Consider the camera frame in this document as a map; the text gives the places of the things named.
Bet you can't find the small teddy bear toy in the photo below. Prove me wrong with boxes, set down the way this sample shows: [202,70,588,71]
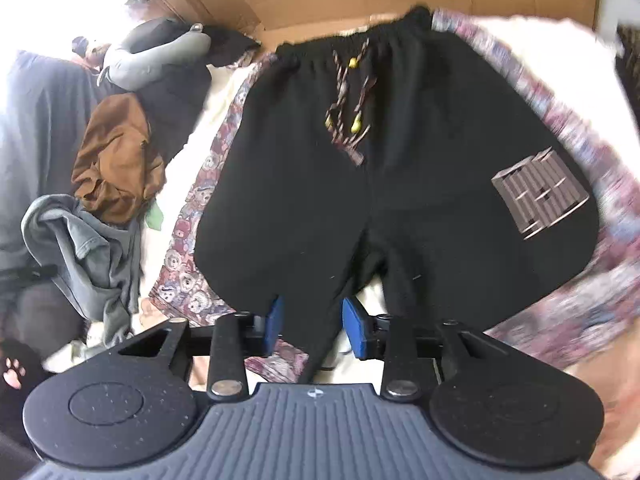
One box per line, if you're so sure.
[70,35,114,69]

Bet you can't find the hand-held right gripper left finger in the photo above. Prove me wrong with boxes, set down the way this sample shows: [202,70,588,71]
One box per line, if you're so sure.
[117,295,286,404]

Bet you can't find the black shorts with bear-print trim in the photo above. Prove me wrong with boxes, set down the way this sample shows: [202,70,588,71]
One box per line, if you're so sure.
[150,4,640,387]

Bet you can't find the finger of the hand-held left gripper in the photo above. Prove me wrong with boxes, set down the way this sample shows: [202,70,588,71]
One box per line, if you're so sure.
[0,264,59,284]

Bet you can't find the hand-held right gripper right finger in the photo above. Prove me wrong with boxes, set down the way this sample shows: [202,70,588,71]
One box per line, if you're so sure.
[341,295,524,403]

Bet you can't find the grey neck pillow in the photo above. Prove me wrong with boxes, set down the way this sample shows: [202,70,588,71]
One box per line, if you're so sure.
[97,17,212,94]

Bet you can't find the black paw print cloth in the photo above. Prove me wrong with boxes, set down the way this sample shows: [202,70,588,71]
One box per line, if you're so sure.
[0,337,29,392]

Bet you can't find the brown garment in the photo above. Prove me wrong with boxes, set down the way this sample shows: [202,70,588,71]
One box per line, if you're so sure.
[71,92,167,227]

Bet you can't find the black garment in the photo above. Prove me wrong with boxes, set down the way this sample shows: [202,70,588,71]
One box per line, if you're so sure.
[135,25,262,162]

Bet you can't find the cream bear printed blanket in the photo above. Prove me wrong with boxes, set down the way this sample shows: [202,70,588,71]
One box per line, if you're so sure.
[135,14,640,461]

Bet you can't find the grey-green shirt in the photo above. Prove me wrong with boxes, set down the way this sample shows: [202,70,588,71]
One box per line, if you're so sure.
[21,194,144,347]

